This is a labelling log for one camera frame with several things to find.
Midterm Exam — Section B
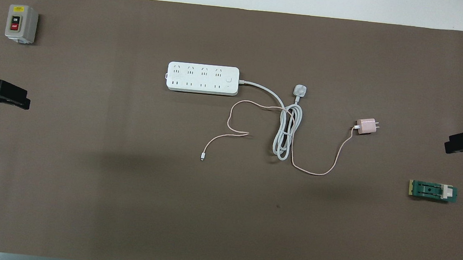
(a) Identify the pink charger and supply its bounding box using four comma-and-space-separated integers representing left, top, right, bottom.
354, 118, 380, 137

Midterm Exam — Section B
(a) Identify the pink charging cable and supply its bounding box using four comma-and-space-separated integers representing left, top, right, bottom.
200, 97, 361, 179

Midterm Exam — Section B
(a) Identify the white power strip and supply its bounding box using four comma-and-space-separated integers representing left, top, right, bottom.
165, 61, 241, 97

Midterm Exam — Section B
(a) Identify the brown table mat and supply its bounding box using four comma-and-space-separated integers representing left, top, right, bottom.
0, 0, 463, 260

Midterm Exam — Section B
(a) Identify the green knife switch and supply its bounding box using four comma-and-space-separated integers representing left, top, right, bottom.
408, 179, 459, 204

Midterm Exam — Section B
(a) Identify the grey on-off switch box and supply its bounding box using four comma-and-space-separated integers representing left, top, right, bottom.
4, 4, 40, 45

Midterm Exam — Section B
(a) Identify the white power cord with plug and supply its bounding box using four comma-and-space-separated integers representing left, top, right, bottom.
232, 79, 308, 163

